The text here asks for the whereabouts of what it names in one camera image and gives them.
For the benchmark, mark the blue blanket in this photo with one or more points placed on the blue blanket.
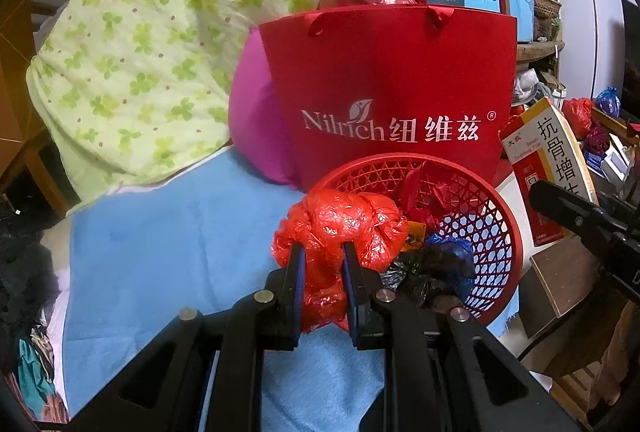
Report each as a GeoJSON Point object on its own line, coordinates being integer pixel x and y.
{"type": "Point", "coordinates": [175, 252]}

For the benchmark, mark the small red plastic bag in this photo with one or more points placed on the small red plastic bag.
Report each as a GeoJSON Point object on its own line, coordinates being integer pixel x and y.
{"type": "Point", "coordinates": [577, 114]}

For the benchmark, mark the red paper bag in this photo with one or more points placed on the red paper bag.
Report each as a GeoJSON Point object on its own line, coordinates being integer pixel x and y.
{"type": "Point", "coordinates": [390, 77]}

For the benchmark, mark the colourful clothes pile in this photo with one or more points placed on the colourful clothes pile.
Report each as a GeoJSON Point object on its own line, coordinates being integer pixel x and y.
{"type": "Point", "coordinates": [35, 362]}

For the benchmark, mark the magenta pillow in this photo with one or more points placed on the magenta pillow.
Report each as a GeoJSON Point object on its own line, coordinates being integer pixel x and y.
{"type": "Point", "coordinates": [255, 122]}

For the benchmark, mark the white bedsheet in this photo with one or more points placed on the white bedsheet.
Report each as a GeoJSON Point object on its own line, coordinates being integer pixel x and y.
{"type": "Point", "coordinates": [55, 302]}

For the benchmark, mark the black cloth pile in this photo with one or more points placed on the black cloth pile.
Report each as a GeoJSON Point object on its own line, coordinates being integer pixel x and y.
{"type": "Point", "coordinates": [25, 262]}

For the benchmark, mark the green floral quilt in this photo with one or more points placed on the green floral quilt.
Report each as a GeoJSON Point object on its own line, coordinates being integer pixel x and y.
{"type": "Point", "coordinates": [150, 37]}

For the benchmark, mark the brown cloth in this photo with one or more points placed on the brown cloth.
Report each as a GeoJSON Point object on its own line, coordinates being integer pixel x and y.
{"type": "Point", "coordinates": [615, 362]}

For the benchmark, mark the black plastic bag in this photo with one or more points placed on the black plastic bag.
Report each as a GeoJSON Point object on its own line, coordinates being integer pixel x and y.
{"type": "Point", "coordinates": [425, 274]}

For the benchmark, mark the orange snack wrapper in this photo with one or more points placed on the orange snack wrapper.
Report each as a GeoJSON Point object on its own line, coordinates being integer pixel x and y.
{"type": "Point", "coordinates": [414, 237]}

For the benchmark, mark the orange and white medicine box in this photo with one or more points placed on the orange and white medicine box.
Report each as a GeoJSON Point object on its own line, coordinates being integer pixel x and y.
{"type": "Point", "coordinates": [545, 152]}

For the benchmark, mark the red mesh basket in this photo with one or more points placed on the red mesh basket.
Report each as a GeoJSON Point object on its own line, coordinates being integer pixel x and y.
{"type": "Point", "coordinates": [492, 262]}

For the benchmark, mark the knotted red plastic bag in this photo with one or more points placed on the knotted red plastic bag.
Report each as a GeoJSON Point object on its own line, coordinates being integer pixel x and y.
{"type": "Point", "coordinates": [340, 217]}

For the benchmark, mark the brown wooden board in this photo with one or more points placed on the brown wooden board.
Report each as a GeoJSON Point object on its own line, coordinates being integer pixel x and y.
{"type": "Point", "coordinates": [560, 282]}

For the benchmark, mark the small blue plastic bag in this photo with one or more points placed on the small blue plastic bag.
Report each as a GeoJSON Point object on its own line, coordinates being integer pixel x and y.
{"type": "Point", "coordinates": [607, 102]}

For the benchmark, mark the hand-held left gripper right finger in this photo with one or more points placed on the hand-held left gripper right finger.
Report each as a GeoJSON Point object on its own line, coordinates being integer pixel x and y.
{"type": "Point", "coordinates": [351, 297]}

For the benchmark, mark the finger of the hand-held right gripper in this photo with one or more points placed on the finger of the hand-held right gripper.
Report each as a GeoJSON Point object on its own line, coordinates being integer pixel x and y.
{"type": "Point", "coordinates": [565, 209]}

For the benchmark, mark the wicker basket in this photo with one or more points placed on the wicker basket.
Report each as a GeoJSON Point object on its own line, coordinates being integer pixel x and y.
{"type": "Point", "coordinates": [545, 6]}

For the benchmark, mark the dark red plastic bag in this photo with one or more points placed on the dark red plastic bag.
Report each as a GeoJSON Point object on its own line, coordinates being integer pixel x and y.
{"type": "Point", "coordinates": [595, 137]}

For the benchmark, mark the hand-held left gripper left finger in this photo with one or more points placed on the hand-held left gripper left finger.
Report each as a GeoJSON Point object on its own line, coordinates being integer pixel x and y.
{"type": "Point", "coordinates": [300, 287]}

